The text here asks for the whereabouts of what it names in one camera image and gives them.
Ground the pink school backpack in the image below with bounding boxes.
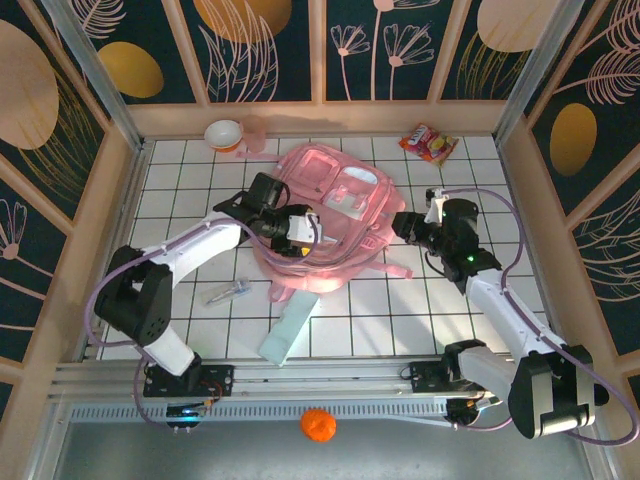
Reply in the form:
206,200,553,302
235,143,415,307

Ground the mint green long box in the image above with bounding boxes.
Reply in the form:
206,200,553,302
258,288,321,365

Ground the clear pack of pens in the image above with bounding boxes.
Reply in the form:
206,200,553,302
201,277,254,308

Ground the pink plastic cup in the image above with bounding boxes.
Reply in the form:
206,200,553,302
241,114,269,153

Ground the colourful fruit candy packet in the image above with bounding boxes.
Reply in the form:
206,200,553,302
398,123,459,168

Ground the white and orange bowl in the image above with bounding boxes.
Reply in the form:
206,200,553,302
203,119,245,154

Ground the black controller board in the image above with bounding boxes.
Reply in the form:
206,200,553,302
446,395,502,431
166,402,211,432

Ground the orange ball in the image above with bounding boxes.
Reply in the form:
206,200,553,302
299,408,337,445

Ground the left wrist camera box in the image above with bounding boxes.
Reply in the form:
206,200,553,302
287,212,325,247

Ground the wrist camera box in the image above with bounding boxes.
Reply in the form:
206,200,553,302
287,212,325,247
423,187,450,225

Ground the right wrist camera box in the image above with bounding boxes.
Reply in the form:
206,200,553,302
423,187,450,225

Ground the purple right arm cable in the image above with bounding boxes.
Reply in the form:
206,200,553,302
437,187,632,447

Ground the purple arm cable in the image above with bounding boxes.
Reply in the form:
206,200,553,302
437,187,632,447
85,213,321,431

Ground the aluminium mounting rail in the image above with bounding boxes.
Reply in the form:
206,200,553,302
47,353,586,401

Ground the aluminium side rail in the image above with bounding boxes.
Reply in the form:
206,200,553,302
117,142,151,236

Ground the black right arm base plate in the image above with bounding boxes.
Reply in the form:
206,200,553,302
408,359,454,396

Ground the dark floral wall panel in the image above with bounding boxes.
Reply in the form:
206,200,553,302
439,0,569,101
0,177,69,364
572,187,640,357
178,0,314,104
325,0,457,102
0,0,107,221
529,0,640,216
74,0,197,105

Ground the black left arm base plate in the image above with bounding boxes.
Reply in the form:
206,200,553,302
143,363,236,399

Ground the slotted white cable duct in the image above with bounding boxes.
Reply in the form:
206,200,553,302
67,402,451,427

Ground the aluminium corner post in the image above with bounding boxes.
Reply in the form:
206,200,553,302
492,0,602,146
41,0,147,151

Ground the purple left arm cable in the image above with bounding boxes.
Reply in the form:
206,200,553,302
85,213,321,431

